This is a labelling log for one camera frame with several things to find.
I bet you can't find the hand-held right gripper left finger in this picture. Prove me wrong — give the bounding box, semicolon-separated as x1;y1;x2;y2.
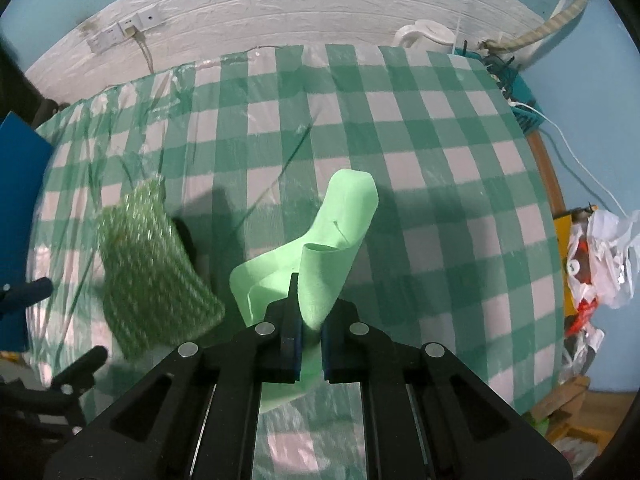
42;272;303;480

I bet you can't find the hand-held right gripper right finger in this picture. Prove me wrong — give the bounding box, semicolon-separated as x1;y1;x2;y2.
320;299;573;480

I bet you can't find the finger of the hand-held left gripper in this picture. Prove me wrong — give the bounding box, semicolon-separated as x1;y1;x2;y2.
0;276;54;312
42;345;109;401

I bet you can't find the cardboard box with blue tape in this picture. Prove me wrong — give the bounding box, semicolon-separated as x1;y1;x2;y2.
0;112;55;353

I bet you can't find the green knitted scouring cloth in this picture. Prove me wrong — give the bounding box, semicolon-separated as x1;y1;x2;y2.
95;175;226;361

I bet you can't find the light green paper packet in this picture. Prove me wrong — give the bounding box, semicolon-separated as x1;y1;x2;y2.
229;169;379;411

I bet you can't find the black stand knob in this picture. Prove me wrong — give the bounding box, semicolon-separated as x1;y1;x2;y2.
30;97;67;127

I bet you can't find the green checked tablecloth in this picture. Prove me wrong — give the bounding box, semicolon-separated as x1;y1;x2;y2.
25;42;571;478

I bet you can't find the white plastic bag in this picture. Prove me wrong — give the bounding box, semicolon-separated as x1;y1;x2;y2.
565;207;640;311

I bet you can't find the blue plastic basket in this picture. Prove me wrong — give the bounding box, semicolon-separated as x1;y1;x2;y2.
482;52;544;134

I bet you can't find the white electric kettle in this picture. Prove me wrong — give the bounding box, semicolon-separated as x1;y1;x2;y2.
392;19;458;54

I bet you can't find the grey plug with cable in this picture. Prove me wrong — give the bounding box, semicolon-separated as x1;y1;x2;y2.
125;26;157;74

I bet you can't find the white cable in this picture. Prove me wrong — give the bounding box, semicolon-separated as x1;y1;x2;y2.
509;100;627;217

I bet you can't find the white hanging string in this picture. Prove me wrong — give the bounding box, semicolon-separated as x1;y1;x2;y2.
451;0;469;56

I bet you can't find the beige corrugated hose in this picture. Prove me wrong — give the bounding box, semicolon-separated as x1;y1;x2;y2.
482;0;594;57

